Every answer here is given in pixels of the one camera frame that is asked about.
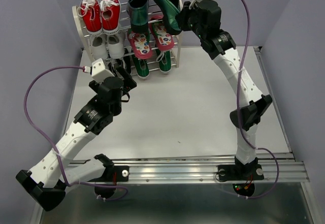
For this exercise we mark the right white sneaker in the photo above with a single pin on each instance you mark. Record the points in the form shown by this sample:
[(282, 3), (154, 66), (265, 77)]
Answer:
[(115, 44)]

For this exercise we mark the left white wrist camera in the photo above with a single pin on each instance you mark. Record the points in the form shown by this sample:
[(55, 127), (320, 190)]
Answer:
[(100, 69)]

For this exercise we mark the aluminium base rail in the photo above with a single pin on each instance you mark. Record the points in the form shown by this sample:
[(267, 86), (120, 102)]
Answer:
[(199, 169)]

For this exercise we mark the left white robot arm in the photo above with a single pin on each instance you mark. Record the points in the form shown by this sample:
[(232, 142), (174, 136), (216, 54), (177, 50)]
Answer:
[(48, 181)]

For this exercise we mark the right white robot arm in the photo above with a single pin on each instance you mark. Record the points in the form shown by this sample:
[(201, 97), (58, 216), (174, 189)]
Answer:
[(251, 102)]

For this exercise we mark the right black sneaker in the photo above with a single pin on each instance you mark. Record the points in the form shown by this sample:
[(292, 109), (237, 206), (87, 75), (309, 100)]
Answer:
[(125, 61)]

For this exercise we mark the red sneaker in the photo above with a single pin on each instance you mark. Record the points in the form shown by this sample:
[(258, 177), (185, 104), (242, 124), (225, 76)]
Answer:
[(89, 11), (110, 13)]

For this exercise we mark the pink flip-flop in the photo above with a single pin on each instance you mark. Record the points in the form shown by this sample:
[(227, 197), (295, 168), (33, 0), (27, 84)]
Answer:
[(163, 39), (140, 44)]

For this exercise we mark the left white sneaker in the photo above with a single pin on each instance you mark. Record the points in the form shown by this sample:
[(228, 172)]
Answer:
[(98, 48)]

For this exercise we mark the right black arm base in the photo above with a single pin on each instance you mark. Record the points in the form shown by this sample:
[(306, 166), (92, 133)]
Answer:
[(243, 182)]

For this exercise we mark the cream metal shoe rack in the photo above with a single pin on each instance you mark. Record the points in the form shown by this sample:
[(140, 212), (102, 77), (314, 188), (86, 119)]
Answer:
[(124, 25)]

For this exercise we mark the dark green loafer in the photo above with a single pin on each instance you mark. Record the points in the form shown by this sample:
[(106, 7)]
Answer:
[(138, 13), (170, 9)]

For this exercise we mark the right red sneaker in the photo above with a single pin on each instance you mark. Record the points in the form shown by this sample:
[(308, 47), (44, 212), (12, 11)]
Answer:
[(110, 13)]

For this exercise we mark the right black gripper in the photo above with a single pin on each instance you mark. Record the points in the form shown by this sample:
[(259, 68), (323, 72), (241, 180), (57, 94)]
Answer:
[(182, 14)]

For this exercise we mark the green sneaker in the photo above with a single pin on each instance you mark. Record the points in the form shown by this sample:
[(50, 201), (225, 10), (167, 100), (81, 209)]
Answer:
[(164, 61), (141, 67)]

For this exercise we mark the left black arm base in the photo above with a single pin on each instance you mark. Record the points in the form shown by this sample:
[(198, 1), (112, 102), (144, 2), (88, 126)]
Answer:
[(112, 174)]

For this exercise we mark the left red sneaker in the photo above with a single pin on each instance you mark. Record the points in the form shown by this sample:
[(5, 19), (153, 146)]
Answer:
[(89, 11)]

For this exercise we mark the white sneaker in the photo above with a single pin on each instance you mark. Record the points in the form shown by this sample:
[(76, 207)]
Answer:
[(115, 44), (98, 48)]

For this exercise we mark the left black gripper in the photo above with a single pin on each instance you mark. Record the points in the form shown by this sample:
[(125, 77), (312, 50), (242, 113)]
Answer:
[(129, 84)]

